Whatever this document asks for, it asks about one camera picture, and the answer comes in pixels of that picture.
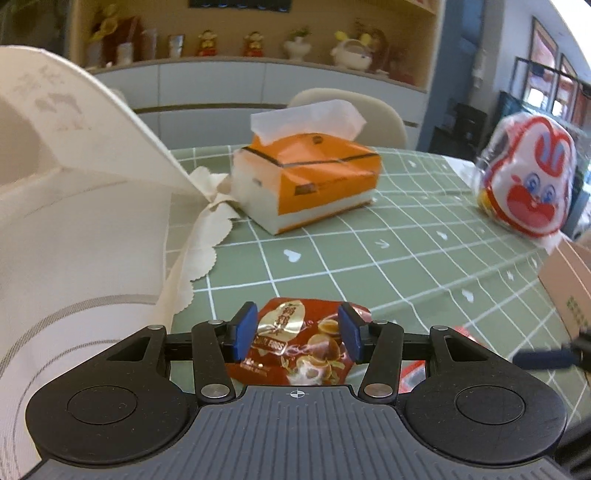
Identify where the white bunny planter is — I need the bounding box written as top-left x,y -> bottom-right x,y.
331,30 -> 374,70

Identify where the black wall plaque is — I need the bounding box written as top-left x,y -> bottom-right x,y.
188,0 -> 294,12

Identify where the beige chair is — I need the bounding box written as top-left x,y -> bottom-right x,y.
286,88 -> 408,149

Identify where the rabbit-shaped red white bag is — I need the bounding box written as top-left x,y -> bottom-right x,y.
475,113 -> 579,239

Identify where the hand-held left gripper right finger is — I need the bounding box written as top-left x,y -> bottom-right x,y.
338,302 -> 497,402

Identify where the orange tissue pack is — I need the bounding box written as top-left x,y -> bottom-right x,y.
230,98 -> 382,237

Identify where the green checked tablecloth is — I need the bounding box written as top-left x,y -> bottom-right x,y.
164,143 -> 591,402

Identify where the red silver snack packet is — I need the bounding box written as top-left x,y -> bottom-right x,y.
401,324 -> 476,394

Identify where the cream tote bag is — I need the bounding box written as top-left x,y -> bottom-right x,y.
0,44 -> 232,480

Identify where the white vase with plant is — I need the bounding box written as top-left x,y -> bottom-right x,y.
283,27 -> 311,61

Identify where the brown plush lion toy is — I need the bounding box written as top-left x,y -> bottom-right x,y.
355,18 -> 398,72

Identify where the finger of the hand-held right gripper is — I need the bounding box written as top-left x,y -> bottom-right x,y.
512,344 -> 591,370

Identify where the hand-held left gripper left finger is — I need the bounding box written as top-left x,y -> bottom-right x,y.
99,302 -> 258,402

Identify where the red and gold snack packet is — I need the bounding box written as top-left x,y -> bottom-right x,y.
223,296 -> 372,387

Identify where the wooden shelf cabinet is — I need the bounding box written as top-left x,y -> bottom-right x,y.
69,0 -> 446,153

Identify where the pink cardboard box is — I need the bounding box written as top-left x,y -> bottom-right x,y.
537,239 -> 591,344

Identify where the black fish tank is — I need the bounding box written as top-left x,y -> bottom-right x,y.
496,55 -> 591,153

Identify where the red figurine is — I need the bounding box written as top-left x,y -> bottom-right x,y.
243,31 -> 265,57
196,30 -> 219,57

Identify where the golden figurine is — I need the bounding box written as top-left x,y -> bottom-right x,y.
90,4 -> 118,42

